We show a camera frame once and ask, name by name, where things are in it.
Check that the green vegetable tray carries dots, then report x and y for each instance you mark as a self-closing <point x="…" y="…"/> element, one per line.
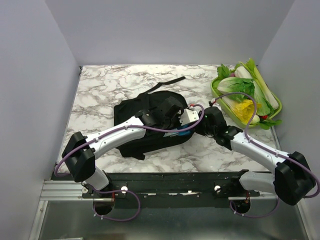
<point x="265" y="112"/>

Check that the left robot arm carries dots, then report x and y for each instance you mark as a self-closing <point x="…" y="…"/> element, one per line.
<point x="140" y="126"/>

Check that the white daikon radish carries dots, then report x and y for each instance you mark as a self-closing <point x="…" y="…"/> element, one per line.
<point x="242" y="72"/>

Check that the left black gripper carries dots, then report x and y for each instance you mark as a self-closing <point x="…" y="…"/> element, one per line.
<point x="177" y="122"/>

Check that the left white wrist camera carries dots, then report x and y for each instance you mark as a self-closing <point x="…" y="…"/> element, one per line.
<point x="188" y="116"/>

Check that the blue dinosaur pencil case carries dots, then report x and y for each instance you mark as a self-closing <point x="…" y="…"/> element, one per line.
<point x="181" y="133"/>

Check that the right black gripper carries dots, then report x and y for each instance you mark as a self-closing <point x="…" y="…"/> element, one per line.
<point x="198" y="130"/>

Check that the aluminium mounting rail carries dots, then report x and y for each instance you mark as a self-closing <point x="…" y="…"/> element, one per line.
<point x="65" y="190"/>

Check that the yellow flower vegetable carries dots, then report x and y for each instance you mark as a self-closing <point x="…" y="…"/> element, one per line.
<point x="243" y="110"/>

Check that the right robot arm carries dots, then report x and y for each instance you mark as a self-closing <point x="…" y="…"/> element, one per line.
<point x="289" y="175"/>

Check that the green celery stalk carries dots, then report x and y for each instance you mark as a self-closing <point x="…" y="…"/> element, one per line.
<point x="252" y="68"/>

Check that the black backpack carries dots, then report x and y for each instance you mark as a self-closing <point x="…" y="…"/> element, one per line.
<point x="151" y="107"/>

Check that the napa cabbage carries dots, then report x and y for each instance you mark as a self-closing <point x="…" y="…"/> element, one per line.
<point x="236" y="84"/>

